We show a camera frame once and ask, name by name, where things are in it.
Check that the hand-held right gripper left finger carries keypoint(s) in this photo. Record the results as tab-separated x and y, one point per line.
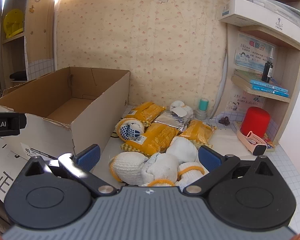
88	156

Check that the wooden bookshelf with posters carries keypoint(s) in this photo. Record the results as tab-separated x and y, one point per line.
290	62

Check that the pink cartoon poster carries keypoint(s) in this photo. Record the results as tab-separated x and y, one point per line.
237	103

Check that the black pouch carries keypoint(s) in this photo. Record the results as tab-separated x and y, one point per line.
18	76

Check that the curled white liner sheet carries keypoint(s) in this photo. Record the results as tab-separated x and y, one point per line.
221	85

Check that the white rolled sock bundle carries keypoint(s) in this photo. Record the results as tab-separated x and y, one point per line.
187	111

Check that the wooden shelf unit with stickers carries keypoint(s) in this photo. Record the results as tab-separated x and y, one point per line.
40	30

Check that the silver foil packet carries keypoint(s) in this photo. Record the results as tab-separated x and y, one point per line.
170	122

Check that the white sock with yellow cuff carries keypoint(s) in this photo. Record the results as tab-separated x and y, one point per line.
190	172
182	150
162	170
127	165

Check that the duck sticker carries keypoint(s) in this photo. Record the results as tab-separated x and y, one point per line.
31	9

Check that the white grid desktop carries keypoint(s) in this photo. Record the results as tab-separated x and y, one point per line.
287	165

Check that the rolled sock with blue dots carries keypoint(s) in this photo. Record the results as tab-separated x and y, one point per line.
130	130

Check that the pink smartwatch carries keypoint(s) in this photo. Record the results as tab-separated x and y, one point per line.
258	150

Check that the blue cartoon poster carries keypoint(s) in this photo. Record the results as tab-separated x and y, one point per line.
247	52

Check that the brown cardboard box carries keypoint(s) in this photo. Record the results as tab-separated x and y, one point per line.
102	100

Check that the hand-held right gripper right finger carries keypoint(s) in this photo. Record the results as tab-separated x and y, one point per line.
210	158

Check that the white flat box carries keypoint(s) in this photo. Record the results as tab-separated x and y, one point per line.
252	12

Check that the teal capped stamp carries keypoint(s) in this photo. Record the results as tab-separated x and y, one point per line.
203	105

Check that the red cylinder speaker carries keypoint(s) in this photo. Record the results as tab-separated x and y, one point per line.
255	122

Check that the white board with black print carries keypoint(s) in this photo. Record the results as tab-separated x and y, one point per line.
2	160

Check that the clear plastic package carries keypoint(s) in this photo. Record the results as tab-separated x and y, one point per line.
265	1

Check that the dark dropper bottle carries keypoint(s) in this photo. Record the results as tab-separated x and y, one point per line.
267	70

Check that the small brown figurine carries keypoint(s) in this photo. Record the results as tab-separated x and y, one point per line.
224	121

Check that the colourful number puzzle book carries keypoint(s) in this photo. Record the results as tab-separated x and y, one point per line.
269	142

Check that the yellow plastic toy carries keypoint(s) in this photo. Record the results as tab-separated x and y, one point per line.
12	23

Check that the yellow snack packet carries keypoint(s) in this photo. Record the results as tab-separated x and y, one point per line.
198	131
155	135
147	111

